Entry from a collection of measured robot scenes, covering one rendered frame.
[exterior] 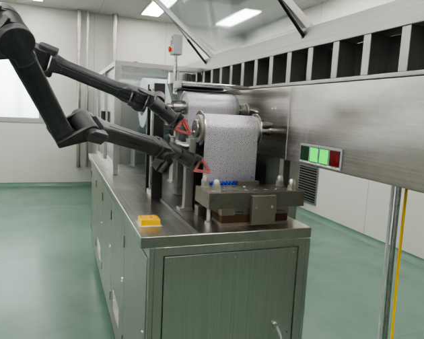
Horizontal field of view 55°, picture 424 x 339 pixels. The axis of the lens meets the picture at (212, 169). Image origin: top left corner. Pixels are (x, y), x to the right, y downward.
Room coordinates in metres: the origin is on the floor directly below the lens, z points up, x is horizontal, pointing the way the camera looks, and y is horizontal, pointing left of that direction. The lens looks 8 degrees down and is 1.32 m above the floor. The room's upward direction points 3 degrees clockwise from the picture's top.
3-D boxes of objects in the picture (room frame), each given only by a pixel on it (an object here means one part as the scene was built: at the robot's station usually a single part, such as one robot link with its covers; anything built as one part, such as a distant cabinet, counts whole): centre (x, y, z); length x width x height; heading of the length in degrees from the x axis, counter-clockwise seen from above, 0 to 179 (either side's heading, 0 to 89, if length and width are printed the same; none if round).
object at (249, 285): (2.61, 0.34, 0.43); 2.52 x 0.64 x 0.86; 21
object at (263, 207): (1.52, -0.20, 0.96); 0.10 x 0.03 x 0.11; 111
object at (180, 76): (2.42, 0.22, 1.50); 0.14 x 0.14 x 0.06
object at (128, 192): (2.60, 0.36, 0.88); 2.52 x 0.66 x 0.04; 21
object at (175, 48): (2.23, 0.23, 1.66); 0.07 x 0.07 x 0.10; 22
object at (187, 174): (1.73, 0.11, 1.05); 0.06 x 0.05 x 0.31; 111
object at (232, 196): (1.60, -0.15, 1.00); 0.40 x 0.16 x 0.06; 111
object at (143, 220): (1.48, 0.22, 0.91); 0.07 x 0.07 x 0.02; 21
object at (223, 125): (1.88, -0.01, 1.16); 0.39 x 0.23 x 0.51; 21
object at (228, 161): (1.70, -0.07, 1.11); 0.23 x 0.01 x 0.18; 111
